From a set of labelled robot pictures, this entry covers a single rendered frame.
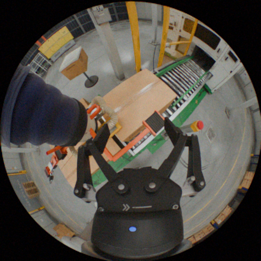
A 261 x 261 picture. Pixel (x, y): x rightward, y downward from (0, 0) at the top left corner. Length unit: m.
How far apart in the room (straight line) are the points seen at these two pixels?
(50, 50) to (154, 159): 8.04
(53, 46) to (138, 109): 7.34
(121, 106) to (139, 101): 0.14
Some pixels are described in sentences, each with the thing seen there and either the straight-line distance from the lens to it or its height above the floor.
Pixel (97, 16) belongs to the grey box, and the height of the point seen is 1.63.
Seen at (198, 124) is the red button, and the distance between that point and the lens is 0.72.
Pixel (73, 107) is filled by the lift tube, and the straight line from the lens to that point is 0.34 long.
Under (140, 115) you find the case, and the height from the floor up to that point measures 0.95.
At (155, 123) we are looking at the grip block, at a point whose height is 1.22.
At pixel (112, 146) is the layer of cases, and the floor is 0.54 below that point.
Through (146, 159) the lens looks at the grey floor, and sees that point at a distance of 1.63.
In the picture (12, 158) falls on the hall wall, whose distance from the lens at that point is 11.10.
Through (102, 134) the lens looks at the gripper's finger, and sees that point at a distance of 0.18.
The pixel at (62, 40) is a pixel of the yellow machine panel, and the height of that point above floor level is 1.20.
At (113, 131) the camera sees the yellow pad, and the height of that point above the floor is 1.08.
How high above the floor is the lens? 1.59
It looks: 82 degrees down
